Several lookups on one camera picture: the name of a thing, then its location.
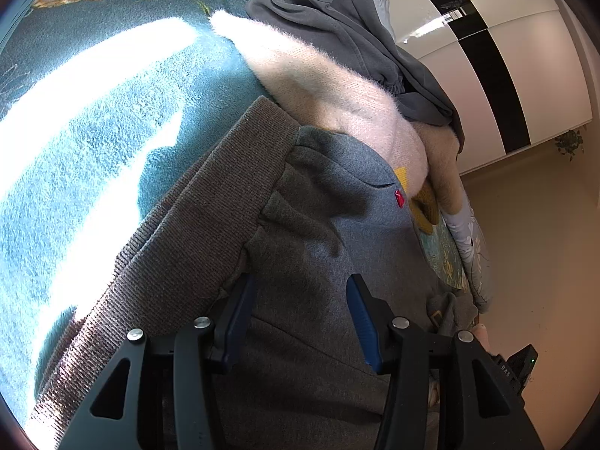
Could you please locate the light blue floral bedsheet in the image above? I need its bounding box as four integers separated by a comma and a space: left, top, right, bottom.
443, 187, 493, 315

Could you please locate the yellow patterned cloth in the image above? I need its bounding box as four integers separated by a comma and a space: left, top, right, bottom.
393, 167, 441, 235

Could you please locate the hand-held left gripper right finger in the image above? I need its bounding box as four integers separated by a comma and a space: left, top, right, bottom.
346, 273, 547, 450

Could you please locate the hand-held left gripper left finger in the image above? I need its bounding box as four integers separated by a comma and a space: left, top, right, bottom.
57, 272, 258, 450

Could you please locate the white and black wardrobe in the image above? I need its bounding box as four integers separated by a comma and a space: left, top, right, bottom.
382, 0, 600, 176

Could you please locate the green potted plant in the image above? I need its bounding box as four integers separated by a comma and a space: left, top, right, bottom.
554, 130, 586, 162

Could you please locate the dark grey hoodie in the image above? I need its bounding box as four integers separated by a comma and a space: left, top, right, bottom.
246, 0, 465, 153

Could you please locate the grey sweatshirt with ribbed hem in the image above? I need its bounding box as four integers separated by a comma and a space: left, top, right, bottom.
29, 96, 480, 450

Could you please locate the fluffy cream sweater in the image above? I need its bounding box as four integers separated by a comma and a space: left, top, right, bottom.
209, 10, 466, 214

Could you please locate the teal floral blanket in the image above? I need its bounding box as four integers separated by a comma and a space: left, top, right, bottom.
0, 0, 470, 420

